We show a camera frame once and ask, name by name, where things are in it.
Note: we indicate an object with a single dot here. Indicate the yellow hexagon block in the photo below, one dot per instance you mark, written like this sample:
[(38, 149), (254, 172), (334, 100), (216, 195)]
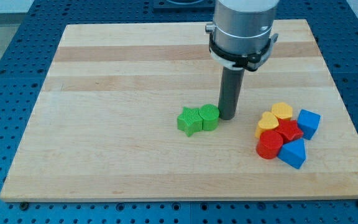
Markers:
[(282, 111)]

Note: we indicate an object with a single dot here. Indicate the green cylinder block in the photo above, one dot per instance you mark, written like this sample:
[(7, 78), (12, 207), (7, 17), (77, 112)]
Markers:
[(210, 115)]

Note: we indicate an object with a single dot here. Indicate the wooden board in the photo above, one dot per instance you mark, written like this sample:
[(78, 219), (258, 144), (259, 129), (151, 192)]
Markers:
[(104, 126)]

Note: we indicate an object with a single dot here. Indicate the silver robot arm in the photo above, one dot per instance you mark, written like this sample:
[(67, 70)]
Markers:
[(240, 40)]

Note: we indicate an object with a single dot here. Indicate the blue cube block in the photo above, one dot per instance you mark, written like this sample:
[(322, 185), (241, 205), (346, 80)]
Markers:
[(308, 122)]

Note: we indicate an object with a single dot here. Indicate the blue triangle block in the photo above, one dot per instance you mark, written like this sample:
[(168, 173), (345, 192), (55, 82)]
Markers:
[(293, 153)]

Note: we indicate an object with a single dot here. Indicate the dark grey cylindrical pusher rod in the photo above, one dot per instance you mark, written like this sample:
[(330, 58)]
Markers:
[(231, 82)]

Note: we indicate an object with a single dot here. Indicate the yellow heart block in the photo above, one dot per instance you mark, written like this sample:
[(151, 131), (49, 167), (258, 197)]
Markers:
[(268, 121)]

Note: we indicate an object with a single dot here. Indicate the red cylinder block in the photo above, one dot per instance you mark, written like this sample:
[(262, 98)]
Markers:
[(269, 144)]

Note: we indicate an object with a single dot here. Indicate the red star block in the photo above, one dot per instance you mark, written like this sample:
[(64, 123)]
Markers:
[(289, 130)]

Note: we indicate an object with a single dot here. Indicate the green star block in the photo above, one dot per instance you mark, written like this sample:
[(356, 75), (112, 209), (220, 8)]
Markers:
[(190, 121)]

